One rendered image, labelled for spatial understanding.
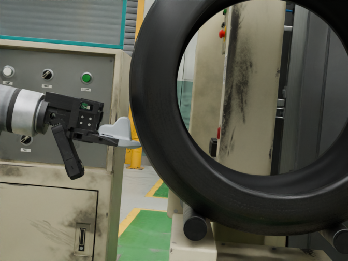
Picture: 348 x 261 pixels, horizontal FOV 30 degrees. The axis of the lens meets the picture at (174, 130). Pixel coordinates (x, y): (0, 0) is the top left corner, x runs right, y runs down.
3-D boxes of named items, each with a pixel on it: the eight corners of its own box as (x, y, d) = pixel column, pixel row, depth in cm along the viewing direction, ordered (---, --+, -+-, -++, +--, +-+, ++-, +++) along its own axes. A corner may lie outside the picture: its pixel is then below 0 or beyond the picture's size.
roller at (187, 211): (188, 187, 155) (205, 195, 155) (179, 203, 155) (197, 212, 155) (189, 213, 120) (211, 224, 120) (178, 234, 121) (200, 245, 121)
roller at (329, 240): (322, 207, 155) (312, 222, 155) (306, 197, 155) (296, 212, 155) (363, 238, 120) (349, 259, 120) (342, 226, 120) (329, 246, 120)
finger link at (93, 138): (118, 139, 126) (73, 130, 126) (116, 147, 126) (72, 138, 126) (120, 138, 130) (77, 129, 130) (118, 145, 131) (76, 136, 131)
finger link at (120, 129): (147, 122, 127) (101, 112, 127) (141, 151, 127) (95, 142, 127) (148, 121, 130) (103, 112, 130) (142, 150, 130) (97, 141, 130)
